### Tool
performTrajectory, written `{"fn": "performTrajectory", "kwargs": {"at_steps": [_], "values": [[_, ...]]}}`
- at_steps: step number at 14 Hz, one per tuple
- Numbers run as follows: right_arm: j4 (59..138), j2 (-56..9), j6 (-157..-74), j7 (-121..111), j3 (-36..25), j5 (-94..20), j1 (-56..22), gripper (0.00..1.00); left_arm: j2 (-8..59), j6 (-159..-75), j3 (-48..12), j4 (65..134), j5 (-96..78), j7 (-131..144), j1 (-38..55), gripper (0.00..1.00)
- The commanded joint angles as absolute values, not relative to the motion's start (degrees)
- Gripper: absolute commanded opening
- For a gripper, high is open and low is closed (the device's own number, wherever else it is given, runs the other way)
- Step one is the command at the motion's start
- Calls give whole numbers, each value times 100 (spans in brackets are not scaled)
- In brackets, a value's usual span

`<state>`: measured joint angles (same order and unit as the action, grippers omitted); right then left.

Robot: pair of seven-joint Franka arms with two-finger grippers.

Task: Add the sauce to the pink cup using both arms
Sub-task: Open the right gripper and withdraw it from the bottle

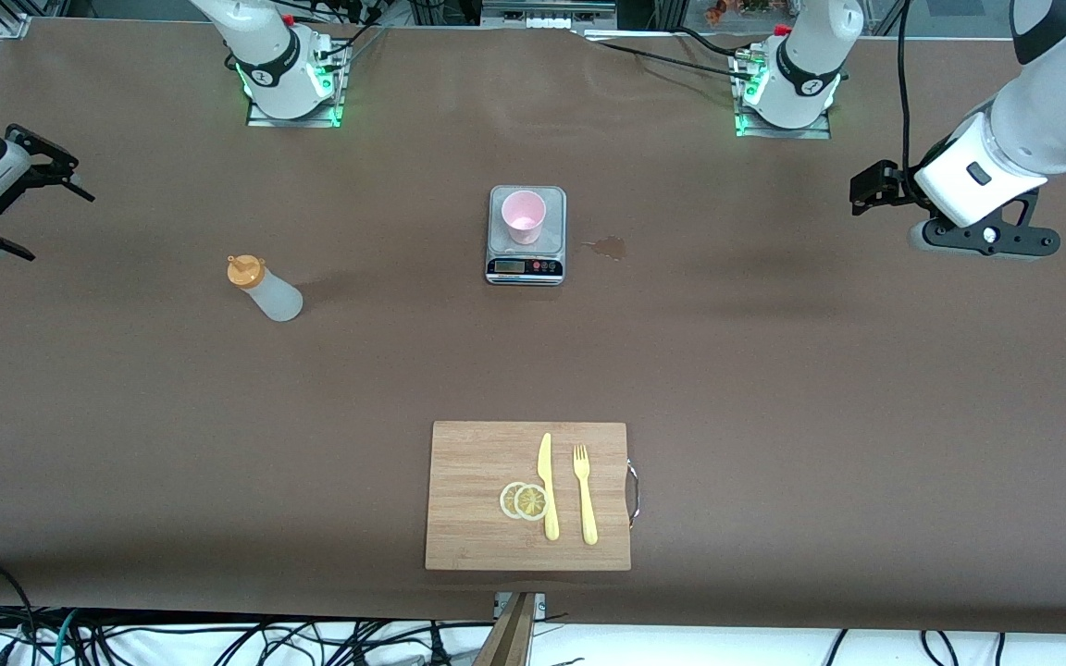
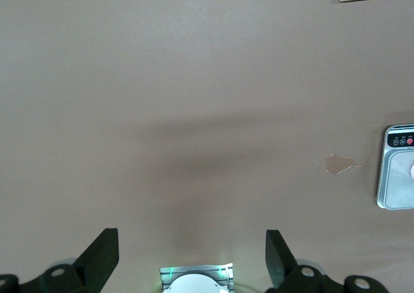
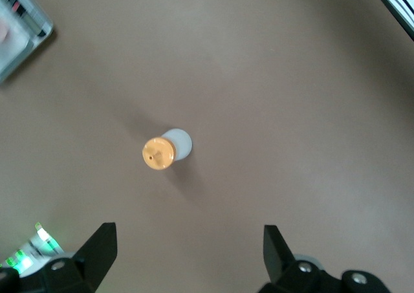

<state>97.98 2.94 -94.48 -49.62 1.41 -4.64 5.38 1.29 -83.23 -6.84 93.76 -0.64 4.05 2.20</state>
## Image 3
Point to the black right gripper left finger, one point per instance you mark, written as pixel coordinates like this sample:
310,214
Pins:
97,251

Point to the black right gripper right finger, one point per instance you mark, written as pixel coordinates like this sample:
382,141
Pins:
278,260

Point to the translucent sauce bottle orange cap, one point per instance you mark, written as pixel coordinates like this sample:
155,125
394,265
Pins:
158,154

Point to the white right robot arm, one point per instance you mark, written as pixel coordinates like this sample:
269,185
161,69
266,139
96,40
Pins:
39,244

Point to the silver digital kitchen scale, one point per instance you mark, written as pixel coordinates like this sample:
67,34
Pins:
32,18

